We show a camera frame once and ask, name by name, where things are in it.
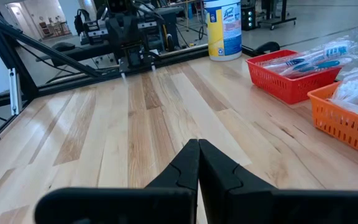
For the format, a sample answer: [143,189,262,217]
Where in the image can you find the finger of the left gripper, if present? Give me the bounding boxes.
[126,49,140,70]
[139,49,152,68]

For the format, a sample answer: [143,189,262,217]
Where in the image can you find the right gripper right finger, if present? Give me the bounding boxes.
[198,139,358,224]

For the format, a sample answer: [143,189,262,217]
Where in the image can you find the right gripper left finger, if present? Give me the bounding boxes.
[34,139,200,224]

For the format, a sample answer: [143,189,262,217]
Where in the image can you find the orange plastic mesh basket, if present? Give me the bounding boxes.
[307,81,358,162]

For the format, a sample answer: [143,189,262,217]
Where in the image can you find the blue toothbrush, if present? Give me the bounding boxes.
[278,37,358,68]
[290,58,354,74]
[264,57,307,70]

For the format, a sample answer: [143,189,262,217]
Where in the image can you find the yellow white wipes canister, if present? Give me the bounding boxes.
[203,0,243,62]

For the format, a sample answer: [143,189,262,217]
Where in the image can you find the black box with lights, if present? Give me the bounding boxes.
[241,5,257,31]

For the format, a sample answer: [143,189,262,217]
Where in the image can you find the red plastic mesh basket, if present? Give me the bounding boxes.
[246,49,343,105]

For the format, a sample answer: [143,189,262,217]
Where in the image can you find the black rolling stand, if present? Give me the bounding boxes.
[257,0,298,31]

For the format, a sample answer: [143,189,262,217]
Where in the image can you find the yellow cable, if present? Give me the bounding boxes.
[162,24,175,52]

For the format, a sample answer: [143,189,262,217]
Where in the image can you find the silver frame bracket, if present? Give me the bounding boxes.
[8,67,23,116]

